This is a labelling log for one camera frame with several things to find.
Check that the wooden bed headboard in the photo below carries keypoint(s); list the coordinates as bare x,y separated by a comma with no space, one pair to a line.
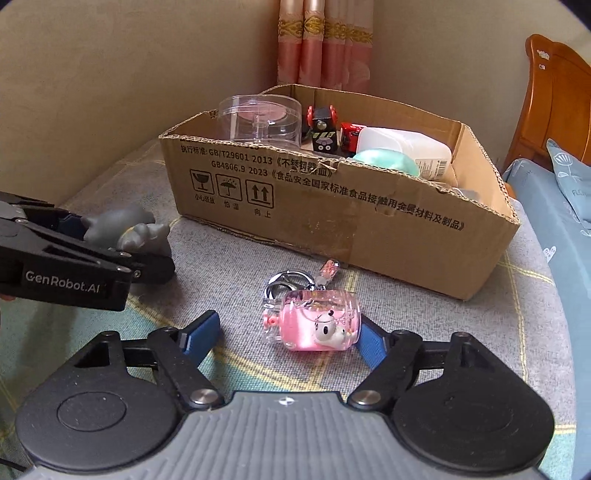
558,101

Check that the red toy train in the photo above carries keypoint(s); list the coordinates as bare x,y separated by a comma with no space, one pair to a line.
353,136

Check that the checked printed blanket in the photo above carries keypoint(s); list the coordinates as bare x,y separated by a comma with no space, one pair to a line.
258,249

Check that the blue printed bed sheet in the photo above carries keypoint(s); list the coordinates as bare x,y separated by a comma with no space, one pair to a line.
577,295

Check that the pink curtain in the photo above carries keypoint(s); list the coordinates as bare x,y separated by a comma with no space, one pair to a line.
323,46

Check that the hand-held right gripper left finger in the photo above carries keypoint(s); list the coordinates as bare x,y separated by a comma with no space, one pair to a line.
201,332

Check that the white plastic container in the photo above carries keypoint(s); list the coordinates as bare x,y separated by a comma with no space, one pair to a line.
406,147

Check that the grey animal toy figure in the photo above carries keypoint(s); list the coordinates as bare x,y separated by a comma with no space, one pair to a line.
134,230

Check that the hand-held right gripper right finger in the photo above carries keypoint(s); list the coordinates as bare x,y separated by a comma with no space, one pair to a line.
375,344

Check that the cardboard box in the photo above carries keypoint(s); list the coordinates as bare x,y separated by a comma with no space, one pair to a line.
323,217

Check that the blue patterned pillow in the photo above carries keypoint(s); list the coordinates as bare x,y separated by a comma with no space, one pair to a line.
575,180

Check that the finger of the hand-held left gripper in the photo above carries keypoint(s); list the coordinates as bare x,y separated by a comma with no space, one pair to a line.
147,270
71,226

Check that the black toy train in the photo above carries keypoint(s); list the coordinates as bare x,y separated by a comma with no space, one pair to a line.
323,131

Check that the clear round plastic container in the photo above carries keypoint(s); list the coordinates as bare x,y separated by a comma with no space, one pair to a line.
258,117

